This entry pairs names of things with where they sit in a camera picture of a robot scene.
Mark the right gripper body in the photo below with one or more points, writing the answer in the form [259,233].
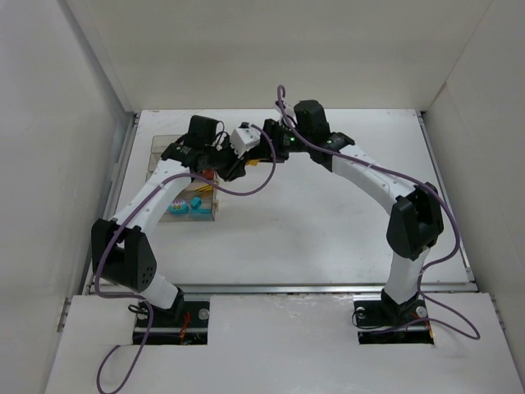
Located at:
[268,137]

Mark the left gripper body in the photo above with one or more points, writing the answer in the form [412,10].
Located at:
[229,167]

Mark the yellow lego plate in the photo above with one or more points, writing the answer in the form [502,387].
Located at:
[205,188]

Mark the teal lego brick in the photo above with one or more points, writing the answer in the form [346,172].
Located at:
[195,203]

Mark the teal base lego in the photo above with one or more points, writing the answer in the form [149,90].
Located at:
[201,214]

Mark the teal frog lego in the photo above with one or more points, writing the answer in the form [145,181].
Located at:
[179,207]

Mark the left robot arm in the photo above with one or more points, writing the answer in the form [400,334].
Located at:
[121,251]

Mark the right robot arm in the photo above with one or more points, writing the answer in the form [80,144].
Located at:
[414,208]

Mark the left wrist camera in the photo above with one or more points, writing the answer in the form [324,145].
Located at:
[244,138]

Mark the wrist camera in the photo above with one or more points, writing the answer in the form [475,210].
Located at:
[287,113]
[244,138]

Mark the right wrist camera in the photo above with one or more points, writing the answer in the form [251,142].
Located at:
[287,113]

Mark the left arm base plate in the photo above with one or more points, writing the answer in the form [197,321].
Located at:
[188,328]

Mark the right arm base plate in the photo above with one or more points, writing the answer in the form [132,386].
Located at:
[380,323]

